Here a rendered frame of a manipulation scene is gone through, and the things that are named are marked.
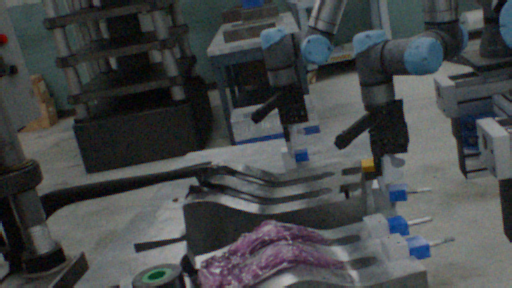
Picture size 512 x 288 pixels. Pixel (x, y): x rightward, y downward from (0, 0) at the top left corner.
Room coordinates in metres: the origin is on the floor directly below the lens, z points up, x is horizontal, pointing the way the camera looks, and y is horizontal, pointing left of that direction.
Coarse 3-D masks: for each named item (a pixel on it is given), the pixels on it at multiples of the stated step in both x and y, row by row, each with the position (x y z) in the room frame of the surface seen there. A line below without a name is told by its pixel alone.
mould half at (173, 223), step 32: (352, 160) 1.56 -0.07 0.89; (256, 192) 1.44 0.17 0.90; (288, 192) 1.44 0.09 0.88; (352, 192) 1.34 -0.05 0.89; (160, 224) 1.45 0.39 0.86; (192, 224) 1.35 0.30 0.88; (224, 224) 1.34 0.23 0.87; (256, 224) 1.33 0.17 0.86; (320, 224) 1.32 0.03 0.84; (352, 224) 1.31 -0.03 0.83
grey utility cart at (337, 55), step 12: (288, 0) 7.20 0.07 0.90; (312, 0) 7.19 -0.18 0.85; (372, 0) 7.72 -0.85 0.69; (384, 0) 7.33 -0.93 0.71; (300, 12) 7.20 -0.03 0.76; (372, 12) 7.71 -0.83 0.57; (384, 12) 7.33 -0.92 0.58; (300, 24) 7.22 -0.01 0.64; (372, 24) 7.73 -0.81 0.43; (384, 24) 7.33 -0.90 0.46; (336, 48) 7.72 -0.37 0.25; (336, 60) 7.22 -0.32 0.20; (312, 72) 7.20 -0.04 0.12
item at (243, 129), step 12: (252, 108) 4.92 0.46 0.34; (312, 108) 4.57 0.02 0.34; (240, 120) 4.53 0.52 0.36; (264, 120) 4.55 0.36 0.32; (276, 120) 4.56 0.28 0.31; (312, 120) 4.57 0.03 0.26; (240, 132) 4.54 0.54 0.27; (252, 132) 4.55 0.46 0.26; (264, 132) 4.55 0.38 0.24; (276, 132) 4.56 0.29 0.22
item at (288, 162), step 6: (282, 150) 1.89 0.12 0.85; (294, 150) 1.91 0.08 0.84; (300, 150) 1.90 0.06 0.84; (306, 150) 1.89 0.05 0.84; (318, 150) 1.89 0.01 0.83; (324, 150) 1.89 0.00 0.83; (282, 156) 1.87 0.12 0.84; (288, 156) 1.87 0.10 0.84; (300, 156) 1.87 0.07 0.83; (306, 156) 1.87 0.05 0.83; (288, 162) 1.87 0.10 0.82; (294, 162) 1.87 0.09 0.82; (300, 162) 1.87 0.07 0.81; (288, 168) 1.87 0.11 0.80; (294, 168) 1.87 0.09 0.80
